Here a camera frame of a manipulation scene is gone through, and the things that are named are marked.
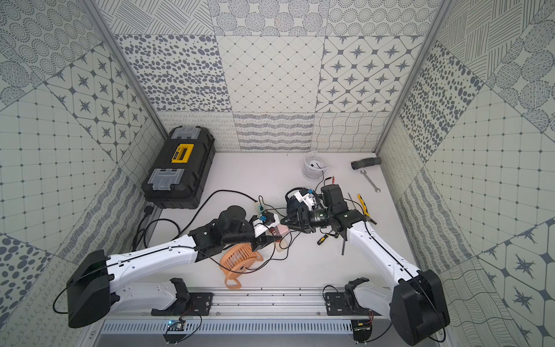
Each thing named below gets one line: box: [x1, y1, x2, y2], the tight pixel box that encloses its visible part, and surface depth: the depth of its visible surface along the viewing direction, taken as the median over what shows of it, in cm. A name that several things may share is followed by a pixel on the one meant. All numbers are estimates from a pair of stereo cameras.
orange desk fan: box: [218, 242, 264, 290], surface depth 75 cm
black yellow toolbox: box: [140, 125, 217, 210], surface depth 95 cm
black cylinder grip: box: [350, 156, 382, 170], surface depth 116 cm
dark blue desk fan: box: [280, 187, 311, 227], surface depth 68 cm
